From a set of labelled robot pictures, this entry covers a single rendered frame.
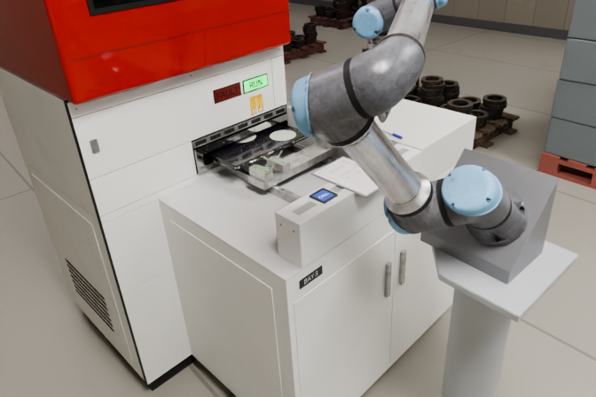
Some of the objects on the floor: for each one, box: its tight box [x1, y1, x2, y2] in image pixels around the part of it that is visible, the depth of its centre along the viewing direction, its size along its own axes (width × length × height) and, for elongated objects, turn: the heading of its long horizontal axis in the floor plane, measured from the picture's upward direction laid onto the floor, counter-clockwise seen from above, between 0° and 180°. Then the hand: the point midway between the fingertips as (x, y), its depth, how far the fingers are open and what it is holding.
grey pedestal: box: [432, 241, 578, 397], centre depth 144 cm, size 51×44×82 cm
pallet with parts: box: [308, 0, 368, 30], centre depth 798 cm, size 76×112×40 cm
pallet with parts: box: [403, 75, 520, 149], centre depth 402 cm, size 82×114×41 cm
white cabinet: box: [159, 143, 456, 397], centre depth 195 cm, size 64×96×82 cm, turn 140°
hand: (384, 119), depth 144 cm, fingers closed
